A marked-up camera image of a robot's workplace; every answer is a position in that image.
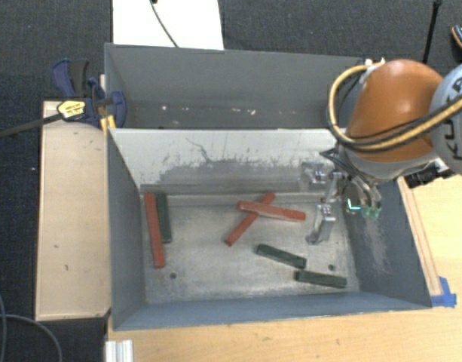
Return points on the red-brown flat block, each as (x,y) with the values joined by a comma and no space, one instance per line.
(240,230)
(276,212)
(155,228)

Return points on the dark green flat block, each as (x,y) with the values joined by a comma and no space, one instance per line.
(164,217)
(281,256)
(321,279)

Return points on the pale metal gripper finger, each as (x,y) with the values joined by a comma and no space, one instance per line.
(323,224)
(312,175)

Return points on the grey metal bin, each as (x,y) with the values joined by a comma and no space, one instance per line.
(230,262)

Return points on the black cylinder on white bracket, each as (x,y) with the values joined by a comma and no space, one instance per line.
(426,173)

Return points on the pale wood flat board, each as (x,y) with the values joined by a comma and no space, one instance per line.
(72,217)

